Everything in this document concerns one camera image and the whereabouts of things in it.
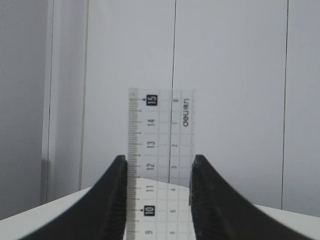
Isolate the clear plastic ruler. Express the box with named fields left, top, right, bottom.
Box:
left=125, top=88, right=195, bottom=240

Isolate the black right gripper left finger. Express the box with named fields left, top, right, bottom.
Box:
left=0, top=154, right=129, bottom=240

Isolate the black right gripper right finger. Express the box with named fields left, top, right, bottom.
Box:
left=189, top=154, right=320, bottom=240

